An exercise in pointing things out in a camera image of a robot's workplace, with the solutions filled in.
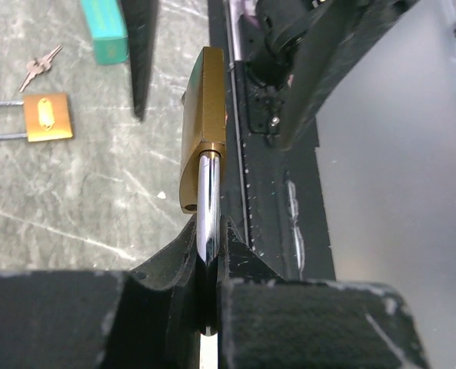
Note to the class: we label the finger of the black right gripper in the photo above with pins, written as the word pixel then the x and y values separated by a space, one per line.
pixel 141 18
pixel 339 35

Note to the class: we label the teal rectangular box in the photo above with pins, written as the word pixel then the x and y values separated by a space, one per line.
pixel 106 25

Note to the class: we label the large brass padlock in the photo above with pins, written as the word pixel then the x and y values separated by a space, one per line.
pixel 47 117
pixel 203 153

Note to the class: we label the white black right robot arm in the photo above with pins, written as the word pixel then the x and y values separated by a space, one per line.
pixel 269 39

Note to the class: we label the small silver key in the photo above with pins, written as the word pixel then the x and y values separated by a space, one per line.
pixel 39 66

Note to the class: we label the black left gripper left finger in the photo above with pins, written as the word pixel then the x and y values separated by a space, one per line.
pixel 164 319

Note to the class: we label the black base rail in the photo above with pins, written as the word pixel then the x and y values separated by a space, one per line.
pixel 273 197

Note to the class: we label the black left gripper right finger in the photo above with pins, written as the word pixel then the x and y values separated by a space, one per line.
pixel 245 304

